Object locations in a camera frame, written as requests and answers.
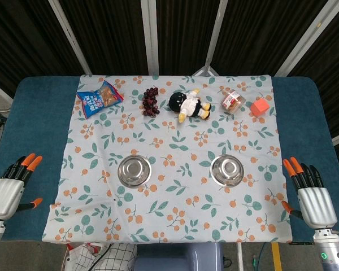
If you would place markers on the clear plastic snack jar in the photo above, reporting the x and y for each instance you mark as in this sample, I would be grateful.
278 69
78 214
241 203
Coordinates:
233 101

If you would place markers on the white black checkered bag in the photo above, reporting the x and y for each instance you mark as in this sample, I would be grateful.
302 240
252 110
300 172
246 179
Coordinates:
107 258

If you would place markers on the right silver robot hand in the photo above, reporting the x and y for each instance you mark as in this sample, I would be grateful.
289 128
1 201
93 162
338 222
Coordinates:
316 203

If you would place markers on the white table leg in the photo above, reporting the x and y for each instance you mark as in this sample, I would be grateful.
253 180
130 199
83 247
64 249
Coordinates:
239 257

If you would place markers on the dark red grape bunch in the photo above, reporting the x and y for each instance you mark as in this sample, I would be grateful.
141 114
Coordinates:
150 103

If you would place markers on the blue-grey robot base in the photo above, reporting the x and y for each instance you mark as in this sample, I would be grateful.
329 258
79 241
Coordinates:
178 258

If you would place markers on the stainless steel bowl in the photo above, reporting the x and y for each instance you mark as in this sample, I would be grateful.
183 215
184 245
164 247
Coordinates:
227 170
135 170

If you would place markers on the teal table cover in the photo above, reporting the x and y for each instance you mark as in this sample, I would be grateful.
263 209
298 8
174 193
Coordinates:
36 113

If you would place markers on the black and white plush doll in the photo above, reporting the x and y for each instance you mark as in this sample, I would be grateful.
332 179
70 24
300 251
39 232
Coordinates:
187 104

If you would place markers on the floral tablecloth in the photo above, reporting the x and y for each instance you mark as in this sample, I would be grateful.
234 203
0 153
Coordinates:
169 197

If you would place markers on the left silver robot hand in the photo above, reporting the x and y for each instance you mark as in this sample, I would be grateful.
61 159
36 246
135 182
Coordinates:
5 194

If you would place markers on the blue snack bag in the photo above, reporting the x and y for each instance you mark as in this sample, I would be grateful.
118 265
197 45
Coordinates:
97 101

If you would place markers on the orange cube block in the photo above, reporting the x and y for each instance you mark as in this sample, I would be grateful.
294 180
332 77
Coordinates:
259 108

